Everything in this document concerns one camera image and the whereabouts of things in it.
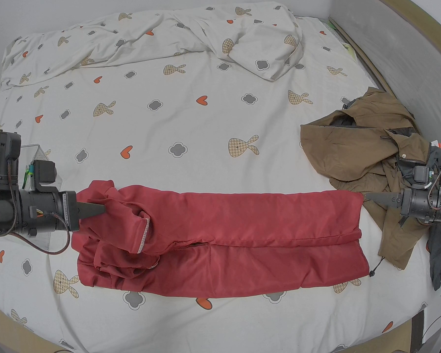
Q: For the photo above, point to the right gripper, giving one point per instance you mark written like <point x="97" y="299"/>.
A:
<point x="419" y="204"/>

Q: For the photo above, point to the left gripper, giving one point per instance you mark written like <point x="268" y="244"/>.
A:
<point x="44" y="211"/>

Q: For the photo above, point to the red shirt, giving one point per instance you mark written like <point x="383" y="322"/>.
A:
<point x="242" y="215"/>

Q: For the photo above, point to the brown jacket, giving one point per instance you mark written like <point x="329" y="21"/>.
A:
<point x="352" y="149"/>

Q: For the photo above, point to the bed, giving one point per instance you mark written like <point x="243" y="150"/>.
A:
<point x="205" y="123"/>

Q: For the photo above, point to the white printed quilt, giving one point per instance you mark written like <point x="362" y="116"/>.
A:
<point x="161" y="50"/>

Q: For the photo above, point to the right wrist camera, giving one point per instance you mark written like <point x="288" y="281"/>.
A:
<point x="422" y="174"/>

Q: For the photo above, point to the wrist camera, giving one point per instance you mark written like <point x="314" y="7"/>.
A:
<point x="44" y="171"/>
<point x="422" y="174"/>

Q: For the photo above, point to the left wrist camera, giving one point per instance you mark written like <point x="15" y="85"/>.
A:
<point x="44" y="171"/>

